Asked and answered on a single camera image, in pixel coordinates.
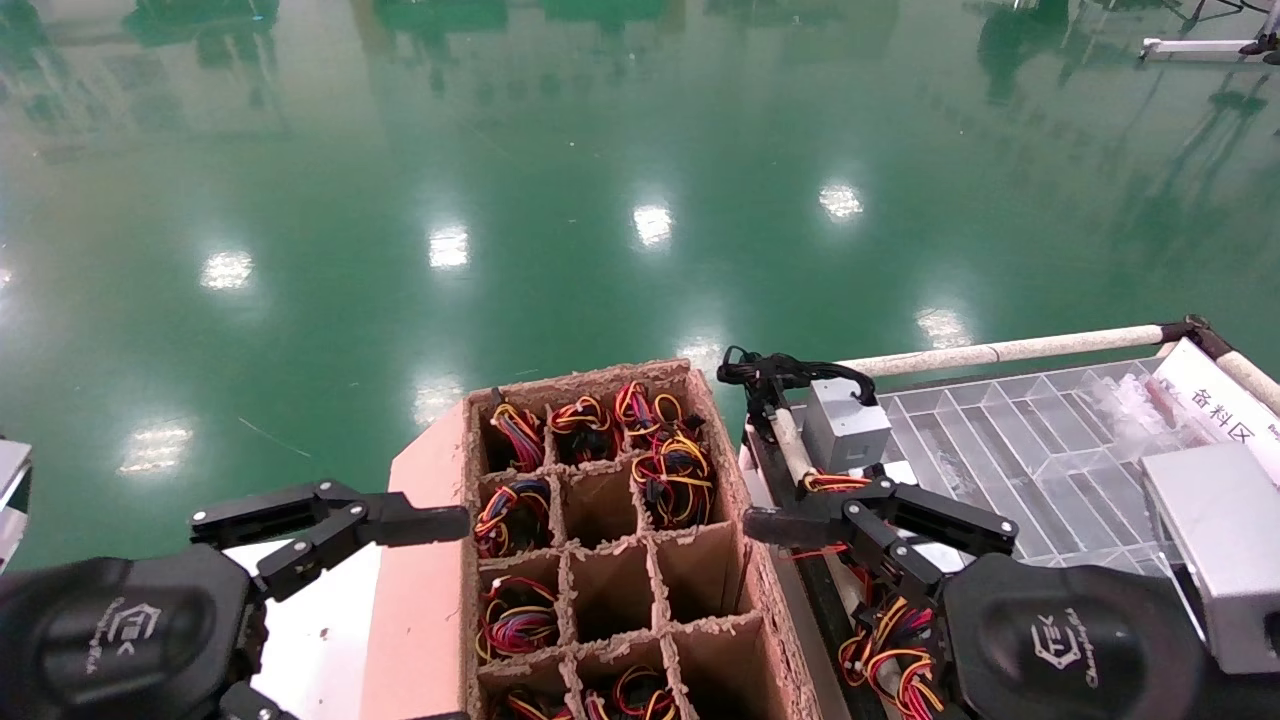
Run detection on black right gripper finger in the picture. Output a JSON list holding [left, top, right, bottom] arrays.
[[743, 478, 1021, 611]]

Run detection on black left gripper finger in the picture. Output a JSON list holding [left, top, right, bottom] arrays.
[[190, 480, 471, 603]]

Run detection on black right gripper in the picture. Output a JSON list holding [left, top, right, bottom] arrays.
[[938, 553, 1217, 720]]

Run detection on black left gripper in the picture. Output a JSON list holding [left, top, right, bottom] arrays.
[[0, 545, 301, 720]]

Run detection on gray power supply colourful wires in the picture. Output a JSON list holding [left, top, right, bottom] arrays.
[[488, 390, 546, 471], [632, 430, 717, 531], [613, 380, 687, 447], [478, 575, 561, 663], [870, 650, 947, 720], [838, 595, 936, 683], [490, 688, 571, 720], [472, 478, 553, 559], [548, 395, 613, 463], [790, 468, 921, 561], [585, 665, 679, 720]]

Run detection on white board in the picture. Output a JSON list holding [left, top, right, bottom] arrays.
[[222, 540, 386, 720]]

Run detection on pink cardboard flap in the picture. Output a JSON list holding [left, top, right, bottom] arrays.
[[358, 400, 471, 720]]

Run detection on gray upright metal power supply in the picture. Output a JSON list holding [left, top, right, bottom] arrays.
[[803, 378, 893, 473]]

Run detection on brown cardboard divider box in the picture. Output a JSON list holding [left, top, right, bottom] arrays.
[[460, 358, 823, 720]]

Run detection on clear acrylic divider tray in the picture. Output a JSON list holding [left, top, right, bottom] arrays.
[[790, 358, 1211, 581]]

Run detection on clear plastic bag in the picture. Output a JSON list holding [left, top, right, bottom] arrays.
[[1080, 372, 1216, 456]]

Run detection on white sign Chinese characters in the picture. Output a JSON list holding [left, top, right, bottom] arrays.
[[1150, 338, 1280, 471]]

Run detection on white pipe post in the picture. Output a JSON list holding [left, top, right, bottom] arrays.
[[768, 408, 819, 486]]

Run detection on black cable bundle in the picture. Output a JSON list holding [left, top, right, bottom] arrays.
[[717, 346, 879, 421]]

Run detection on long white pipe rail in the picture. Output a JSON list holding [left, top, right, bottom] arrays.
[[838, 322, 1191, 379]]

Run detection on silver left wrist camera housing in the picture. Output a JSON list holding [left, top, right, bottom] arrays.
[[0, 438, 34, 573]]

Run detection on short white pipe rail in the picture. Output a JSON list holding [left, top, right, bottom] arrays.
[[1200, 335, 1280, 416]]

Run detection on white floor frame bar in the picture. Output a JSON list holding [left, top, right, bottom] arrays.
[[1140, 36, 1280, 65]]

